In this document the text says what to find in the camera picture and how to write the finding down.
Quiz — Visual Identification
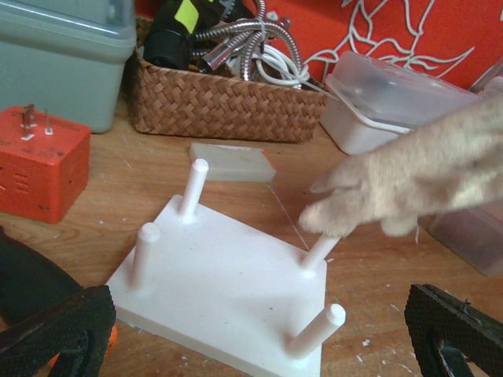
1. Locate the clear lidded plastic container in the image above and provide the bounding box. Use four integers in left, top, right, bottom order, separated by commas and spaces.
320, 51, 479, 155

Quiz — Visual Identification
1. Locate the white rectangular block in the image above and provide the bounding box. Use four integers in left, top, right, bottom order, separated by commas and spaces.
189, 143, 276, 183

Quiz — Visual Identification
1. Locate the flexible metal hose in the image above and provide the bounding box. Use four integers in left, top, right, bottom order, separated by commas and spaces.
190, 0, 310, 83

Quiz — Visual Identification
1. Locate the woven wicker basket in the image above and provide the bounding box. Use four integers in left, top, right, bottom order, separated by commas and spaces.
124, 15, 329, 145

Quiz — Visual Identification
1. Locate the orange cube power adapter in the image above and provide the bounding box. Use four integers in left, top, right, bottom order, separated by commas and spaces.
1, 104, 91, 224

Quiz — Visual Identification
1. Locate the black and green drill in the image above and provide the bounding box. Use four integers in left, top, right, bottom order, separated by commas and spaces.
143, 0, 255, 70

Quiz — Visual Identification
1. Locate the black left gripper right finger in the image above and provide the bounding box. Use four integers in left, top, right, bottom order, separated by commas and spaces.
404, 284, 502, 376

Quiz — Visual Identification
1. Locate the small clear plastic bin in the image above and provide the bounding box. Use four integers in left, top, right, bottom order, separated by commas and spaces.
418, 54, 503, 276

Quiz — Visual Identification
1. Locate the grey plastic storage box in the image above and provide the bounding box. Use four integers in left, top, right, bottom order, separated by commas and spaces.
1, 1, 137, 134

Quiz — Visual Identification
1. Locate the white coiled cable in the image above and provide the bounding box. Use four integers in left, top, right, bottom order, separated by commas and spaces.
251, 42, 311, 88

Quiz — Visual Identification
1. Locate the white knit work glove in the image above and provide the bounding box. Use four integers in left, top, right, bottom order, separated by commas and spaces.
299, 94, 502, 238

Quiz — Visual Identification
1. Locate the white peg base plate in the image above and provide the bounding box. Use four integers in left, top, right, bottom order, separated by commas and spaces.
108, 159, 346, 376

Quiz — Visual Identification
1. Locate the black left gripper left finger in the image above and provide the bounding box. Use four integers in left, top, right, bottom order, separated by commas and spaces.
1, 285, 116, 376

